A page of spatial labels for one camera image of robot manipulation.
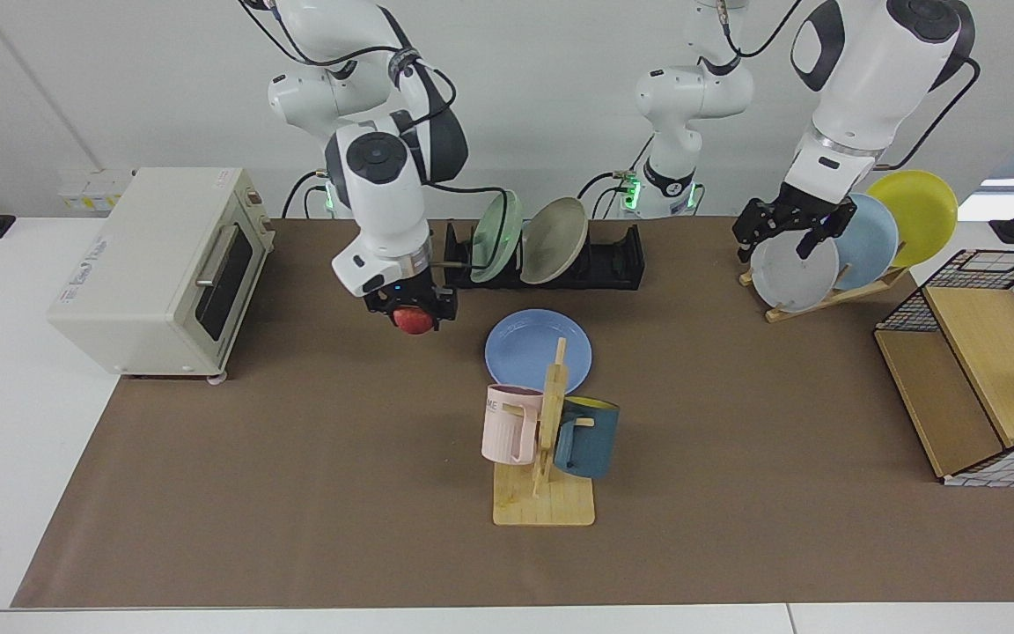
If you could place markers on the red yellow apple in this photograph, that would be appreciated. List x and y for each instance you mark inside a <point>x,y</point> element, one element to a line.
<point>415,321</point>

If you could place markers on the grey white plate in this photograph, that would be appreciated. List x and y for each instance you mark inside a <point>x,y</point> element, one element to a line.
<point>793,277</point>

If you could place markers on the light blue plate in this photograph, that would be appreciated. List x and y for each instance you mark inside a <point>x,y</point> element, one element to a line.
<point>872,242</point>

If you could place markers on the wooden plate stand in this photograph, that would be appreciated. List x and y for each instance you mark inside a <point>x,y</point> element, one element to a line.
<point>859,291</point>

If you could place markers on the pale green plate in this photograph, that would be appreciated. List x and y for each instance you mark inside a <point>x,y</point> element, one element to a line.
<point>495,236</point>

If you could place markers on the yellow plate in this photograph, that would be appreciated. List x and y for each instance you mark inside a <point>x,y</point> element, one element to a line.
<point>925,211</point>

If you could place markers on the black dish rack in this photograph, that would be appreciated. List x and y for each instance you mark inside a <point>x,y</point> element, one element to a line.
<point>613,264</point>

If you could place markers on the beige plate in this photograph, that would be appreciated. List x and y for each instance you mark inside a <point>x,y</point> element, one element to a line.
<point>553,239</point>

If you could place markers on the pink mug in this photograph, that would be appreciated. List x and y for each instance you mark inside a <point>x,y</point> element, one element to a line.
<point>503,427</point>

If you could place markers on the dark blue mug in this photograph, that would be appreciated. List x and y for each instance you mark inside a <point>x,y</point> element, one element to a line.
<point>595,440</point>

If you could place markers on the brown table cloth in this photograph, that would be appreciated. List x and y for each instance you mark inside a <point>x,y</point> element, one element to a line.
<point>296,511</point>

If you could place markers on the wooden cup stand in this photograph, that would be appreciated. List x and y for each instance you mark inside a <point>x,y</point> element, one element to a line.
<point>551,502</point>

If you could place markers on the pale toaster oven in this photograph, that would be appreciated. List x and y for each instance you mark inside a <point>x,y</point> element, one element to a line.
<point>120,282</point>

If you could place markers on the white wall socket boxes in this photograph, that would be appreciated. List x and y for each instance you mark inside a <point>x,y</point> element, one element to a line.
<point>89,194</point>

